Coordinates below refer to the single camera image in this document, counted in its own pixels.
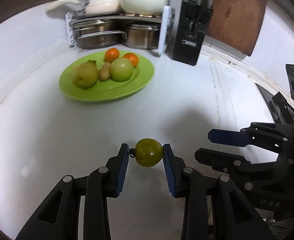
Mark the small green tomato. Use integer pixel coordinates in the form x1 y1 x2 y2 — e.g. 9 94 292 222
129 138 164 167

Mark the orange tangerine near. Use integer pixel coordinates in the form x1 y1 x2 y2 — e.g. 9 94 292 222
123 53 139 68

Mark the orange tangerine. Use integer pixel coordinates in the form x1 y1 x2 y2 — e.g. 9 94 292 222
123 53 139 68
104 48 120 63

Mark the yellow-green apple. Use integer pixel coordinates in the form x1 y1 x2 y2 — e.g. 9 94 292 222
110 57 134 82

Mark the green plate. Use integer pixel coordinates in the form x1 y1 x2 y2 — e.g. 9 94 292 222
58 50 155 103

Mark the black knife block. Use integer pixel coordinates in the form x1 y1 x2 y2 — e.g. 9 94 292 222
172 0 213 66

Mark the steel pot lower right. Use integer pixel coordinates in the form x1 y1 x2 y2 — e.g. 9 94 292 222
124 22 160 50

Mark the steel pot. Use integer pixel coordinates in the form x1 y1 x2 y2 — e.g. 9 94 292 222
124 22 160 50
73 20 127 49

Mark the grey white pot rack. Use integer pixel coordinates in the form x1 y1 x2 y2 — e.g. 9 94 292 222
65 6 176 57

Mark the brown kiwi upper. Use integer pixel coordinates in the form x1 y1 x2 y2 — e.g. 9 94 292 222
99 62 111 81

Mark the wooden cutting board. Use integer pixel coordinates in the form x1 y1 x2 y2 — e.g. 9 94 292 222
207 0 267 56

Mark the orange tangerine far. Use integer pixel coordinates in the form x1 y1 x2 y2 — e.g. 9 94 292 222
104 48 120 63

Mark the yellow pear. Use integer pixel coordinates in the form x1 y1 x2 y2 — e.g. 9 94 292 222
72 60 99 88

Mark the steel pot lower left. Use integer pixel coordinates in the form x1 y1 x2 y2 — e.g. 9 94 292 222
73 20 127 49

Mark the white frying pan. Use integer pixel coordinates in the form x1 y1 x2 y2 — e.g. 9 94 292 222
46 0 123 16

